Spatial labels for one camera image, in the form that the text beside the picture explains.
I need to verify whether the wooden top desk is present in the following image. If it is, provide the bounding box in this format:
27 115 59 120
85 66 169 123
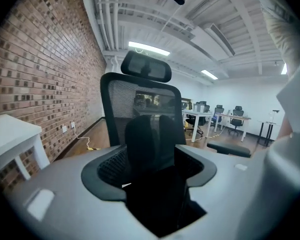
214 112 252 143

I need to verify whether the black floor lamp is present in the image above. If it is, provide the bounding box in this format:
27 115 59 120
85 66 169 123
272 109 281 125

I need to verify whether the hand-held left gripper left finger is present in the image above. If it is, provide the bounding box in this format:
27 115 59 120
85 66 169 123
124 114 161 202

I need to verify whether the black mesh office chair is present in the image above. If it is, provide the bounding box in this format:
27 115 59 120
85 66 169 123
96 50 252 175

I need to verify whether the white table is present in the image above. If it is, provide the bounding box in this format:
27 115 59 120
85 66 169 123
0 113 51 181

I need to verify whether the white desk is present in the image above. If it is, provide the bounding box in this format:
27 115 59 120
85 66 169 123
181 108 214 143

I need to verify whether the long ceiling light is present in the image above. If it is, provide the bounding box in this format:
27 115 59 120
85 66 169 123
127 41 171 57

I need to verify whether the yellow cable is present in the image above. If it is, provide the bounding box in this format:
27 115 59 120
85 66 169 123
73 128 102 152

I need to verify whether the thin white cable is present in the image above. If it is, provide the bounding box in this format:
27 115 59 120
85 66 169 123
160 5 182 34

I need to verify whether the person's left forearm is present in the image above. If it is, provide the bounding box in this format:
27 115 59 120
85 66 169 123
276 113 295 142

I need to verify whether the black side table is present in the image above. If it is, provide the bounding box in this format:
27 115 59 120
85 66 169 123
256 119 282 146

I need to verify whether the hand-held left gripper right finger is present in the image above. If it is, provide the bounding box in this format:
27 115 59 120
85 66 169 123
158 114 187 173

